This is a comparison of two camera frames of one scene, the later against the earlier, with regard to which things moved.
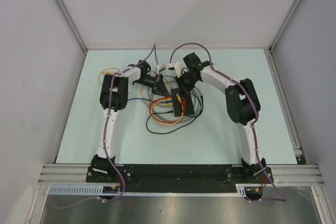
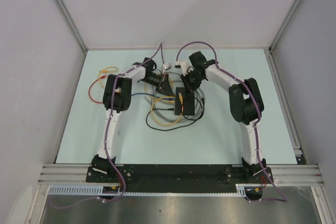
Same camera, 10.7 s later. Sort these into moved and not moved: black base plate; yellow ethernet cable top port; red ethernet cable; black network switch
Moved: red ethernet cable
Not moved: black base plate; yellow ethernet cable top port; black network switch
